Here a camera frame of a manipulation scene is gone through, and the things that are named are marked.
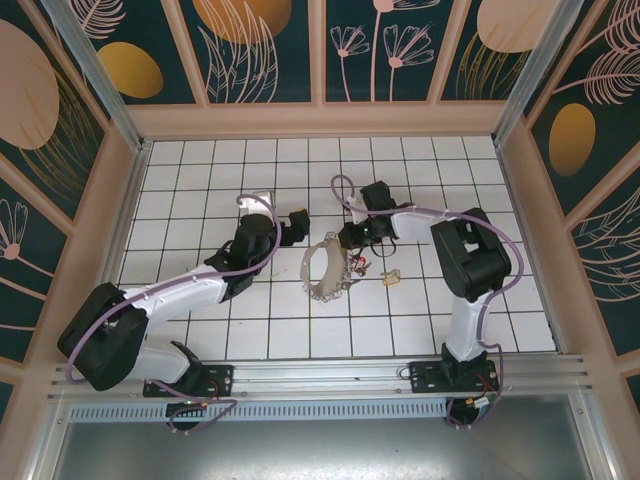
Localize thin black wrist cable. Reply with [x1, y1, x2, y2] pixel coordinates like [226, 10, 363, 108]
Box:
[372, 234, 400, 258]

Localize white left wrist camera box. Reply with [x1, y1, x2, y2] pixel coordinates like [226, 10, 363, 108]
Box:
[238, 189, 277, 217]

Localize teal panel with feather outlines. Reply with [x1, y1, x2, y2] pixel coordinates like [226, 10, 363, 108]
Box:
[568, 167, 640, 359]

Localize teal panel with pink flowers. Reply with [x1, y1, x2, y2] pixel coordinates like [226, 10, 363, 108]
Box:
[322, 0, 442, 106]

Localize aluminium side rail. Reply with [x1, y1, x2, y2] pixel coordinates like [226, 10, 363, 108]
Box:
[493, 141, 566, 354]
[97, 142, 154, 301]

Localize grey metal sheet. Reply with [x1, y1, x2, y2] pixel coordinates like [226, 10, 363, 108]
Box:
[49, 394, 619, 480]

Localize aluminium corner post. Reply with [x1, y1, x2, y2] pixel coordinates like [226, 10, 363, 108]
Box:
[39, 0, 154, 155]
[491, 0, 585, 147]

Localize teal panel with large disc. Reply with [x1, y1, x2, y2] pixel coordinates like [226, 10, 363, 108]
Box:
[0, 0, 110, 224]

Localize teal panel with leaf outlines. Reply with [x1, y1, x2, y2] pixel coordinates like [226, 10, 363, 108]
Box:
[178, 0, 322, 106]

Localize slotted grey cable duct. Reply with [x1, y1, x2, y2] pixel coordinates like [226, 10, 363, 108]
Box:
[64, 401, 451, 422]

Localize purple cable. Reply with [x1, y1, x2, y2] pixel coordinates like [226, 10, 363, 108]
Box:
[330, 174, 524, 431]
[64, 193, 281, 435]

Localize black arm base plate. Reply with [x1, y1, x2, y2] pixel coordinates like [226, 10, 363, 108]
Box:
[408, 359, 496, 397]
[143, 363, 236, 399]

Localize aluminium mounting rail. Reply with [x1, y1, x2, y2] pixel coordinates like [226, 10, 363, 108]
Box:
[47, 352, 594, 402]

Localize metal keyring plate with rings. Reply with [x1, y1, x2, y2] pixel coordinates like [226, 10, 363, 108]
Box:
[299, 231, 360, 303]

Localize teal panel with pink disc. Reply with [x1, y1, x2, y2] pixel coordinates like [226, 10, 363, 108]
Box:
[438, 0, 554, 104]

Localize teal panel, oval and feathers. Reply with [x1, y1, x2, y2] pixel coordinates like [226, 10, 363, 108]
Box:
[522, 0, 640, 219]

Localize teal panel with single flower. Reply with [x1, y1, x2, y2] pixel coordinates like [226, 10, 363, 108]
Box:
[0, 149, 70, 364]

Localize teal panel with orange oval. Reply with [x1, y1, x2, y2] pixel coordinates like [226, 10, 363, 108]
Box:
[74, 0, 207, 107]

